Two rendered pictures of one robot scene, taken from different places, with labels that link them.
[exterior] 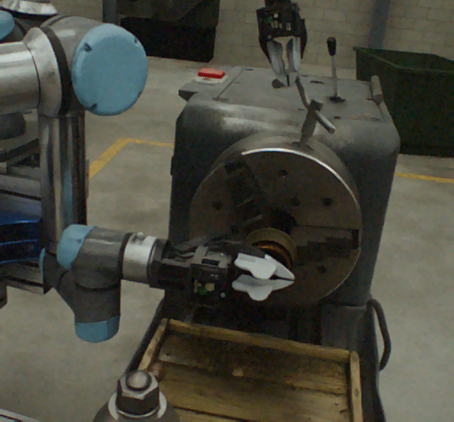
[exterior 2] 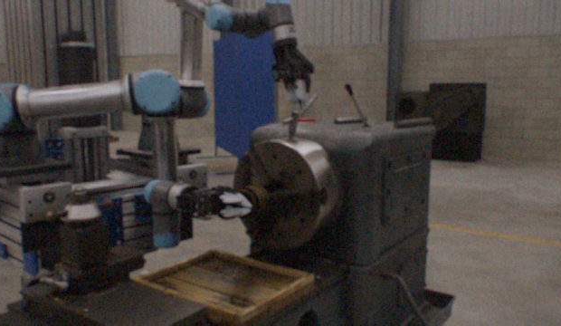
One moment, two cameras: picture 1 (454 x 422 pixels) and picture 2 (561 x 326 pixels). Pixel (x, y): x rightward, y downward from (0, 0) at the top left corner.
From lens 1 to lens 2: 0.85 m
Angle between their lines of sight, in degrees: 31
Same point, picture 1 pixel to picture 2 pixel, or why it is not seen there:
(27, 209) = not seen: hidden behind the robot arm
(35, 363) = not seen: outside the picture
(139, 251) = (175, 189)
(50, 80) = (125, 94)
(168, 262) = (186, 195)
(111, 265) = (163, 197)
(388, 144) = (362, 143)
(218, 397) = (209, 281)
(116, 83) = (156, 96)
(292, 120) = (309, 133)
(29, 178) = not seen: hidden behind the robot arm
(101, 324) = (162, 235)
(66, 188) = (161, 163)
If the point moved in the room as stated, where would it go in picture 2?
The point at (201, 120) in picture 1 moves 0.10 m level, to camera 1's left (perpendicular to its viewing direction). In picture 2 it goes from (260, 137) to (234, 135)
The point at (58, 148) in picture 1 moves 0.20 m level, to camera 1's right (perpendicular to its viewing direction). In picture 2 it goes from (156, 140) to (211, 144)
